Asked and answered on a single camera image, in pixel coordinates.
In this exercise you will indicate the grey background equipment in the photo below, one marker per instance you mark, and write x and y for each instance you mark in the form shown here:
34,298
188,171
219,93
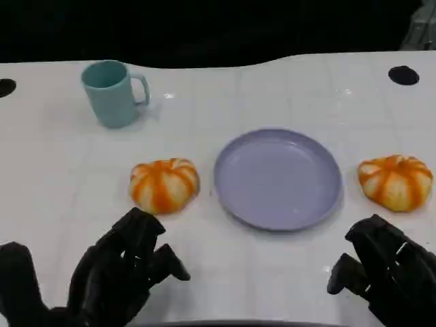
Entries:
420,27

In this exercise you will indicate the orange and white bread roll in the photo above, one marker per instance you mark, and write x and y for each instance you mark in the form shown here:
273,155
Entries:
395,184
163,185

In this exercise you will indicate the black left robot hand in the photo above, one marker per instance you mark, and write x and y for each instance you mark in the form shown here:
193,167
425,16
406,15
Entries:
102,272

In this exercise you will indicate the pale green mug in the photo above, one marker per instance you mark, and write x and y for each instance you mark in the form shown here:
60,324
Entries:
110,102

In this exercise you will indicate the lilac plate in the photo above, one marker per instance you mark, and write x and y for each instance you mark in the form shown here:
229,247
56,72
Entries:
277,180

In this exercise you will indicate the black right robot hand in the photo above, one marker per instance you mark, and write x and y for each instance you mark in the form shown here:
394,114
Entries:
402,279

